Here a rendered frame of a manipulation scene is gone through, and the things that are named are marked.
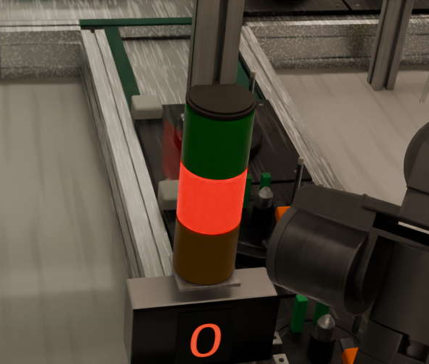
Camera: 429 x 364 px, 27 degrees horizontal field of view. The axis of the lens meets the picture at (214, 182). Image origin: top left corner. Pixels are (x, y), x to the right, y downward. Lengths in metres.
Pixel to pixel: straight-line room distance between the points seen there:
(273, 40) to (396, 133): 0.33
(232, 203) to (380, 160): 1.01
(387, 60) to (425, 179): 1.36
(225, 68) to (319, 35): 1.26
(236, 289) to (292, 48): 1.19
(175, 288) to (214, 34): 0.22
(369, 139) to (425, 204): 1.21
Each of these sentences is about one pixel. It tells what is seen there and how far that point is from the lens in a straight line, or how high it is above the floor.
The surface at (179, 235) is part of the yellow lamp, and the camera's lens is 0.70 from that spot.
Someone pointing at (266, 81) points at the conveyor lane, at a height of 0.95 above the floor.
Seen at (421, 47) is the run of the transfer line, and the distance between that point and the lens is 2.01.
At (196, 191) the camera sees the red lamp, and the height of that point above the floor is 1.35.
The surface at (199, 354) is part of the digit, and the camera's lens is 0.76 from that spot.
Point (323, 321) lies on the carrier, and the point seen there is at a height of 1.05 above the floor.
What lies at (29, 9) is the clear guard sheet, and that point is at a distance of 0.62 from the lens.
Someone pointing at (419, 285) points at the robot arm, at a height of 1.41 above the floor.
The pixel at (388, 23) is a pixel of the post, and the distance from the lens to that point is 1.82.
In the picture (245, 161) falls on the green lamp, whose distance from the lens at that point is 0.66.
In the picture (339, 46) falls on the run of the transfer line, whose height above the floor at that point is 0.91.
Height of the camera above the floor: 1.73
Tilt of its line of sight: 35 degrees down
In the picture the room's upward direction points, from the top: 6 degrees clockwise
